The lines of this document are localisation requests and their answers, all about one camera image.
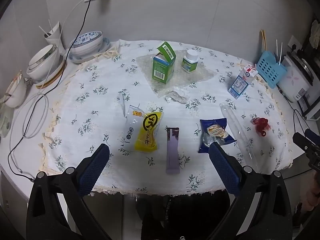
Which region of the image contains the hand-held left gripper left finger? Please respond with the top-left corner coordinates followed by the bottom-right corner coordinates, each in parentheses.
top-left (26, 143), bottom-right (110, 240)

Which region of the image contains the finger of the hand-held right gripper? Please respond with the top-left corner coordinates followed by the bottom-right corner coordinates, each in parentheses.
top-left (292, 132), bottom-right (316, 153)
top-left (304, 129), bottom-right (320, 145)

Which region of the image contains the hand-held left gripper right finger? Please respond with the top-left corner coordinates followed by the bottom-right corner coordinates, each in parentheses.
top-left (209, 142), bottom-right (293, 240)

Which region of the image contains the blue snack wrapper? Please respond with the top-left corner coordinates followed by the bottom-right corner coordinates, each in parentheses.
top-left (198, 118), bottom-right (237, 154)

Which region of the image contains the red mesh net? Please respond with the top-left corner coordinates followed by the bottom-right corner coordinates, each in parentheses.
top-left (251, 117), bottom-right (272, 137)

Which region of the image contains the clear plastic tube wrapper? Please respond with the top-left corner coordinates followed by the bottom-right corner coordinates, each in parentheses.
top-left (219, 102), bottom-right (258, 170)

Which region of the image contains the purple sachet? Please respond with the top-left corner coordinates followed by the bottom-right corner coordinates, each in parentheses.
top-left (166, 127), bottom-right (181, 175)

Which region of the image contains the white snack wrapper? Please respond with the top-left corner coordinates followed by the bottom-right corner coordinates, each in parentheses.
top-left (124, 104), bottom-right (143, 152)

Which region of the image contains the yellow snack wrapper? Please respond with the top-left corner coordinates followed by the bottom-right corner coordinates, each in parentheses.
top-left (134, 112), bottom-right (162, 152)

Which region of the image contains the blue white milk carton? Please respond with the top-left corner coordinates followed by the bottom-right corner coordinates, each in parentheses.
top-left (228, 64), bottom-right (258, 98)

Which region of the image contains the white tissue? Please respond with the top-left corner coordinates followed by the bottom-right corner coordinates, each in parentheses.
top-left (165, 87), bottom-right (189, 103)

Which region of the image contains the clear bubble wrap sheet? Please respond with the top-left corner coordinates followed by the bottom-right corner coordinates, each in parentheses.
top-left (136, 50), bottom-right (218, 98)

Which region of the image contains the white pill bottle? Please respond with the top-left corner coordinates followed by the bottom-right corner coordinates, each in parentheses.
top-left (182, 49), bottom-right (199, 73)

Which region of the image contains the green cardboard box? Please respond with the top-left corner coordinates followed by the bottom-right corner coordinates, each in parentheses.
top-left (152, 41), bottom-right (176, 85)

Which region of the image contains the person's right hand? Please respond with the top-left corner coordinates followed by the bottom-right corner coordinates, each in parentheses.
top-left (304, 172), bottom-right (320, 212)

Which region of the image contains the white toaster oven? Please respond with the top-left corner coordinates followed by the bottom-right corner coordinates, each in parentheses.
top-left (299, 94), bottom-right (320, 120)

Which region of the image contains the white rice cooker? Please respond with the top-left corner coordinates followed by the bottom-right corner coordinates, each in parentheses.
top-left (277, 51), bottom-right (314, 102)

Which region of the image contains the white floral tablecloth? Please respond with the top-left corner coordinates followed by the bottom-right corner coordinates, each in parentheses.
top-left (40, 39), bottom-right (294, 197)

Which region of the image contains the blue plastic basket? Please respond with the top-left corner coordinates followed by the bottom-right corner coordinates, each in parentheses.
top-left (257, 51), bottom-right (288, 89)

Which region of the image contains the cream crocheted cloth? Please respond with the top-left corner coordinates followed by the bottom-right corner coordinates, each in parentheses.
top-left (309, 21), bottom-right (320, 49)

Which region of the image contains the wooden plate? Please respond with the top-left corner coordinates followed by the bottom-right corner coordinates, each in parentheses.
top-left (36, 60), bottom-right (68, 89)

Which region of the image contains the green floral plate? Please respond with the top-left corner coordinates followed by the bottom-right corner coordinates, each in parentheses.
top-left (0, 102), bottom-right (14, 138)

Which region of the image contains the plain white bowl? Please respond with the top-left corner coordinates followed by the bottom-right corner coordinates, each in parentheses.
top-left (26, 55), bottom-right (64, 82)

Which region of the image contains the white mug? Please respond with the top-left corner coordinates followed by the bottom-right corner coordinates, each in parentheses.
top-left (4, 71), bottom-right (28, 108)

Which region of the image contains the blue patterned bowl on plate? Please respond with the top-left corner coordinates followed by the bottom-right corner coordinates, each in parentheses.
top-left (67, 37), bottom-right (111, 63)

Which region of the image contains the white paper cup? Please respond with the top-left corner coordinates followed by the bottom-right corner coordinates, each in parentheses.
top-left (44, 21), bottom-right (66, 55)

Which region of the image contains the thin black cable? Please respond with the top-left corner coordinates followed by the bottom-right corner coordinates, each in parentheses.
top-left (292, 109), bottom-right (310, 140)

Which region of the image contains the wall socket with black plug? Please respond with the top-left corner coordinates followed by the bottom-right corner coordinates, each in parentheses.
top-left (287, 35), bottom-right (304, 53)

